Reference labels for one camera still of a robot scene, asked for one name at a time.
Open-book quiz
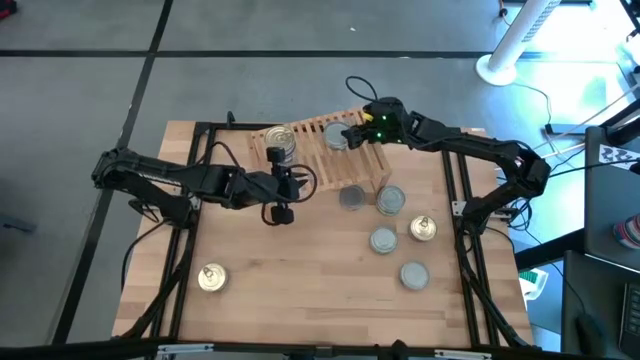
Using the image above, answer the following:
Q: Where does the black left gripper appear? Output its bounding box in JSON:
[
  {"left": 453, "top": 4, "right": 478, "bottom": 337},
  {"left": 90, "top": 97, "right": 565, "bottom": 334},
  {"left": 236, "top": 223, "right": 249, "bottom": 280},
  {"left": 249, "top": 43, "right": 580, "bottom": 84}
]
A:
[{"left": 249, "top": 146, "right": 310, "bottom": 226}]

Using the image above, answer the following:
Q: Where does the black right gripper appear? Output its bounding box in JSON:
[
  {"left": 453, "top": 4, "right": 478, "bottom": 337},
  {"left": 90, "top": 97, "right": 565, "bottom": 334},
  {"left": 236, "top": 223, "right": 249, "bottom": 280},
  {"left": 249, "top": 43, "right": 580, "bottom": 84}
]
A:
[{"left": 341, "top": 99, "right": 382, "bottom": 151}]

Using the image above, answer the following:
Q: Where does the wooden slatted shelf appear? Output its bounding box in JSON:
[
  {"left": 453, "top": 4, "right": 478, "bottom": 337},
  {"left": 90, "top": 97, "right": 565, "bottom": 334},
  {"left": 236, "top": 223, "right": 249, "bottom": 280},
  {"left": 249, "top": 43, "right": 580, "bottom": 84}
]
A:
[{"left": 249, "top": 106, "right": 395, "bottom": 206}]

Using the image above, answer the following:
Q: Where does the black desk crossbar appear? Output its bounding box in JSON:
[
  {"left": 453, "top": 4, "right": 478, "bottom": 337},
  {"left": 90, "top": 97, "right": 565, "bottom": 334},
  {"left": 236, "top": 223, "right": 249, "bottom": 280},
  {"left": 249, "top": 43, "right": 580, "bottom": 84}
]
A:
[{"left": 513, "top": 227, "right": 586, "bottom": 271}]

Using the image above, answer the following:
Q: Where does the white green packet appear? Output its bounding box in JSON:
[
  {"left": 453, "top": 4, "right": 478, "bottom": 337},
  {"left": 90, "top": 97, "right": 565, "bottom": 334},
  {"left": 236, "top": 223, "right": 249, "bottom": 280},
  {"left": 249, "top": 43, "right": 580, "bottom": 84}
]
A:
[{"left": 517, "top": 267, "right": 550, "bottom": 301}]

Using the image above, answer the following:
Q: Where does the dark grey desk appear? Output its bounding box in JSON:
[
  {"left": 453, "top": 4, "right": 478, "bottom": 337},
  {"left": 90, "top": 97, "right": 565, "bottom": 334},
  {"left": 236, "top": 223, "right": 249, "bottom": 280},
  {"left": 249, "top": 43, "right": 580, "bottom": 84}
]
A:
[
  {"left": 559, "top": 249, "right": 640, "bottom": 360},
  {"left": 582, "top": 124, "right": 640, "bottom": 274}
]

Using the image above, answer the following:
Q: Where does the white fiducial marker sheet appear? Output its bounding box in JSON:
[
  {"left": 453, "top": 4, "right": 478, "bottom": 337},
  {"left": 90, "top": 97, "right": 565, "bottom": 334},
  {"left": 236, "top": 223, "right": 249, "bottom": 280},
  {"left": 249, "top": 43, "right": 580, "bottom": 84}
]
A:
[{"left": 598, "top": 143, "right": 640, "bottom": 171}]

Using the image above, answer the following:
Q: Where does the grey floor object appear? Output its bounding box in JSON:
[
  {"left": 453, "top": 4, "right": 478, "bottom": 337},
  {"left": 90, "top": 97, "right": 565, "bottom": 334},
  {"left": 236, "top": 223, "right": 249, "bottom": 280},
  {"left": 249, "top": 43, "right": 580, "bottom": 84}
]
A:
[{"left": 0, "top": 213, "right": 39, "bottom": 235}]

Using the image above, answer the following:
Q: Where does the striped colourful roll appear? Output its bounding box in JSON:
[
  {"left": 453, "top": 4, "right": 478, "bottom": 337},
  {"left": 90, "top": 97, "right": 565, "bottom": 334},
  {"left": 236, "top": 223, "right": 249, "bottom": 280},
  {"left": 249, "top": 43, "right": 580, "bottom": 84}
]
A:
[{"left": 612, "top": 212, "right": 640, "bottom": 251}]

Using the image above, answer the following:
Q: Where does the black computer mouse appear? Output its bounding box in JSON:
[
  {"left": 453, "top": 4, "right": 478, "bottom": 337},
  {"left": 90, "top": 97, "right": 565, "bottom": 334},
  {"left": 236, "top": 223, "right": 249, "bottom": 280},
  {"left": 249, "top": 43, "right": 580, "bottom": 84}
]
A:
[{"left": 574, "top": 313, "right": 607, "bottom": 354}]

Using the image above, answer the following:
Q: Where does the black keyboard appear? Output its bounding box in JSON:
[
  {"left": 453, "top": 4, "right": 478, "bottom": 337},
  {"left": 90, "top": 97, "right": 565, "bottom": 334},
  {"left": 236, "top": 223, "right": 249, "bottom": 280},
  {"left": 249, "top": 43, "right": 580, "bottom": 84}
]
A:
[{"left": 618, "top": 282, "right": 640, "bottom": 346}]

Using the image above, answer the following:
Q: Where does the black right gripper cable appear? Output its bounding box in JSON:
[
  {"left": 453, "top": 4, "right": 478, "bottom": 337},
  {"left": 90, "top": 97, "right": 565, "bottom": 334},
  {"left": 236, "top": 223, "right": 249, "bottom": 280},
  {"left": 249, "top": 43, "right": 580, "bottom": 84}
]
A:
[{"left": 344, "top": 74, "right": 381, "bottom": 104}]

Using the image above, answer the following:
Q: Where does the black metal table frame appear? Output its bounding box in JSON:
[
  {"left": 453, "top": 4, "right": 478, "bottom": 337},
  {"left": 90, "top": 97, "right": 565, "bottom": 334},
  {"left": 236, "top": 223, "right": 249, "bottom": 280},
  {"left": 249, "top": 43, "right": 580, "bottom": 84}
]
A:
[{"left": 0, "top": 110, "right": 640, "bottom": 360}]

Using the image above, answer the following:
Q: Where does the silver metal bracket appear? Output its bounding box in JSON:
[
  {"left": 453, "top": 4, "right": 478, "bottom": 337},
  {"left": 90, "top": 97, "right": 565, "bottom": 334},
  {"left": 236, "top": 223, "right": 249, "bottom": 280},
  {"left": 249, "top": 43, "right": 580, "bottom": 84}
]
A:
[
  {"left": 157, "top": 343, "right": 215, "bottom": 357},
  {"left": 433, "top": 348, "right": 494, "bottom": 360}
]

